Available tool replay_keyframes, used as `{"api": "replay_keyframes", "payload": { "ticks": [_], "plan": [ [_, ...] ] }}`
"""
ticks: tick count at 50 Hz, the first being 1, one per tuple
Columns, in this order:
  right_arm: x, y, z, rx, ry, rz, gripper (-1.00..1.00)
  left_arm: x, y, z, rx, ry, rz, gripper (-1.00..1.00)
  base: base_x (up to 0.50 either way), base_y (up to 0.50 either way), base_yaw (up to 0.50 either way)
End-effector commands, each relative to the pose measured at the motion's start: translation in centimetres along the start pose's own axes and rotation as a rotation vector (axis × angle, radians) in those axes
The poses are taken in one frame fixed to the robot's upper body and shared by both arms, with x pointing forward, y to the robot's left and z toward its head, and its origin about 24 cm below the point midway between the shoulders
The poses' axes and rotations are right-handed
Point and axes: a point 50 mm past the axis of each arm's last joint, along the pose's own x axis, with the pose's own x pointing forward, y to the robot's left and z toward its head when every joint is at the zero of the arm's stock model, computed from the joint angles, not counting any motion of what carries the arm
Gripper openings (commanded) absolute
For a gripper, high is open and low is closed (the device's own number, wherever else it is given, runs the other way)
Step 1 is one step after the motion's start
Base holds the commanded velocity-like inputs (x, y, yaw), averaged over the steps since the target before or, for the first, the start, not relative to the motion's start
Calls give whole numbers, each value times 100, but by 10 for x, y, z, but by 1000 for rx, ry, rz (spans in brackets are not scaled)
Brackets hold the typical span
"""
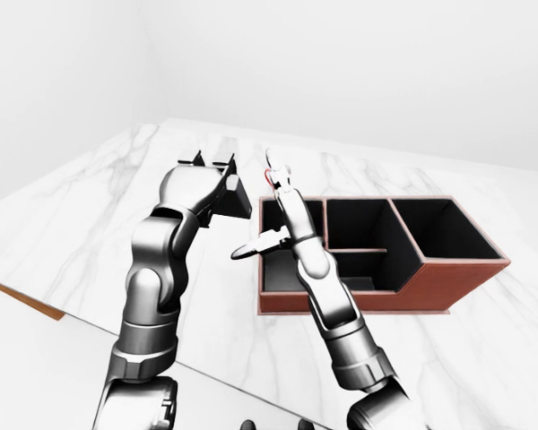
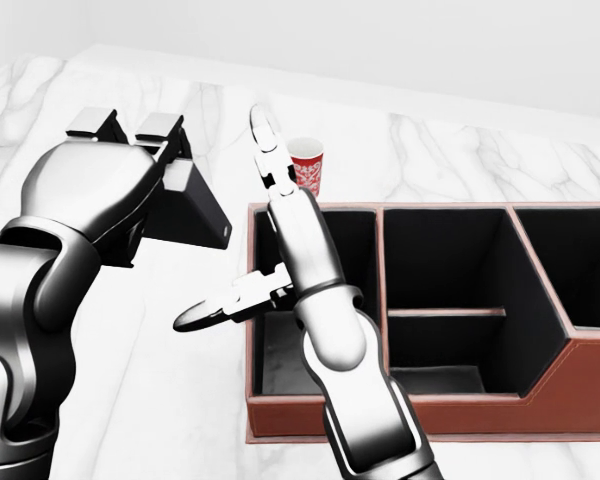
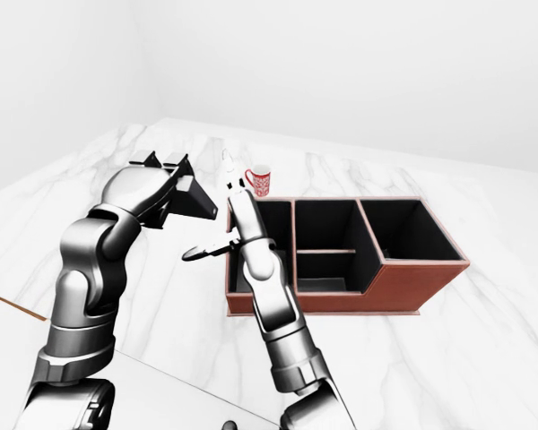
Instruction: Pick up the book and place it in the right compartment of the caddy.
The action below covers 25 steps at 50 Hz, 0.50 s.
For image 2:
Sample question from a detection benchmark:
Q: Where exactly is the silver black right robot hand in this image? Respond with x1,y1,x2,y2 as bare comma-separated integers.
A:
172,103,347,334

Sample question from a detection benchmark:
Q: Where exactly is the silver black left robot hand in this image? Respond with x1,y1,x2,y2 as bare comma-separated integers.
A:
2,106,233,269

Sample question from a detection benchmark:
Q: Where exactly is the red-brown desk caddy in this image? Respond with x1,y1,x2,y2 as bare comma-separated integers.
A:
244,201,600,445

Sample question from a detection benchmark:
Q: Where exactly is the red patterned paper cup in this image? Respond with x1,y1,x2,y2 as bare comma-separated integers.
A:
285,137,326,199

